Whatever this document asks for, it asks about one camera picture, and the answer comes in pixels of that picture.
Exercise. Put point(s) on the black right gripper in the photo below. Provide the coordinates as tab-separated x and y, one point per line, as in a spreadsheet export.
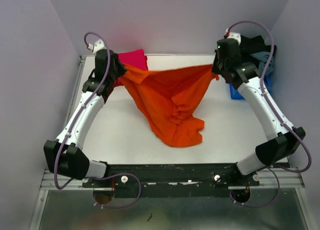
214	68

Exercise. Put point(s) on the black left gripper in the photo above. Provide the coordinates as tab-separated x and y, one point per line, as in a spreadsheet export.
121	68

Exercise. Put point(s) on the orange t-shirt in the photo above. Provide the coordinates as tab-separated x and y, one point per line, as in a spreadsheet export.
168	100

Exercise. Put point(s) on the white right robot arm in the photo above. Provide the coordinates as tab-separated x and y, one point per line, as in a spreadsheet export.
283	138

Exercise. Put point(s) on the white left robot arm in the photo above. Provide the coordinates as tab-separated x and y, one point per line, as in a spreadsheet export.
64	155

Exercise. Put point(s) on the black crumpled t-shirt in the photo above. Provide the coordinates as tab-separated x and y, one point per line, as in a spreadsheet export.
252	45

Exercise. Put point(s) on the folded pink t-shirt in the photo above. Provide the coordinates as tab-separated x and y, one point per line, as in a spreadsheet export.
135	63

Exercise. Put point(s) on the grey-blue crumpled t-shirt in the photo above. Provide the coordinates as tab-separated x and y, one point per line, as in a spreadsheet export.
260	60

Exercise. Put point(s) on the blue plastic bin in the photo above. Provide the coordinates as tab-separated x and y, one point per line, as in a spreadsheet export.
249	90

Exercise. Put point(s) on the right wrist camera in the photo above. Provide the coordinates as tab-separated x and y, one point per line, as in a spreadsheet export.
235	36

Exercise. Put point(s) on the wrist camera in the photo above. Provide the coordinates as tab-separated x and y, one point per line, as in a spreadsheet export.
97	46
235	36

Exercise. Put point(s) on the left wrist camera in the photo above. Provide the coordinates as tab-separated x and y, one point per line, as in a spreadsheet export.
97	46

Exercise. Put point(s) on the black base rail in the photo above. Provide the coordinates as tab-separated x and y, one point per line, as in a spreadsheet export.
174	171

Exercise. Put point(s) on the aluminium frame rail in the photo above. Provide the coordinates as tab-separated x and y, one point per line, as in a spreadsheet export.
262	179

